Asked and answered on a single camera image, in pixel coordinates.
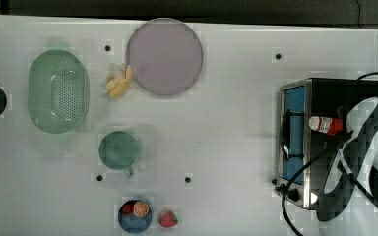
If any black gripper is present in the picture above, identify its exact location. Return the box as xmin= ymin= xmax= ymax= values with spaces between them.
xmin=337 ymin=106 xmax=353 ymax=142

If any red ketchup bottle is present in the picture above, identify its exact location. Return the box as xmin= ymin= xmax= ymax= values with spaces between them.
xmin=308 ymin=116 xmax=343 ymax=136

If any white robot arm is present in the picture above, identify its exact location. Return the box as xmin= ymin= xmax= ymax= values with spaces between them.
xmin=315 ymin=97 xmax=378 ymax=236

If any black steel toaster oven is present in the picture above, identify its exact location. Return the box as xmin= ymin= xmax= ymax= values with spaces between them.
xmin=276 ymin=78 xmax=378 ymax=210

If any lilac round plate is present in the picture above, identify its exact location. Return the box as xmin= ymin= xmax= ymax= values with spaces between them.
xmin=126 ymin=18 xmax=203 ymax=96

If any toy strawberry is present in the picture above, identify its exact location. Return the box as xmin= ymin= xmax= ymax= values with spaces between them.
xmin=159 ymin=211 xmax=178 ymax=228

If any toy orange slice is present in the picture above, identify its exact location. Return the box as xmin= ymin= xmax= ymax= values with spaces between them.
xmin=133 ymin=201 xmax=150 ymax=217

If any peeled toy banana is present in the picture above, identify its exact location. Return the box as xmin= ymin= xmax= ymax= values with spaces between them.
xmin=104 ymin=64 xmax=133 ymax=99

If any green cup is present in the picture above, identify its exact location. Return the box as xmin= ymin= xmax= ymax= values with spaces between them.
xmin=98 ymin=131 xmax=140 ymax=177

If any small red toy fruit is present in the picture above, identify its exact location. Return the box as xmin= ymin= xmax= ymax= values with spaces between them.
xmin=121 ymin=203 xmax=134 ymax=215

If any blue bowl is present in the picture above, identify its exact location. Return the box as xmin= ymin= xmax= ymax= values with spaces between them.
xmin=117 ymin=198 xmax=153 ymax=234

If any green plastic colander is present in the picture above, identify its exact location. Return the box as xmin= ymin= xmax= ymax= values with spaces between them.
xmin=28 ymin=50 xmax=90 ymax=134

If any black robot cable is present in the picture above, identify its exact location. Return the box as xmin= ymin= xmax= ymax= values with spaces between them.
xmin=281 ymin=71 xmax=378 ymax=236

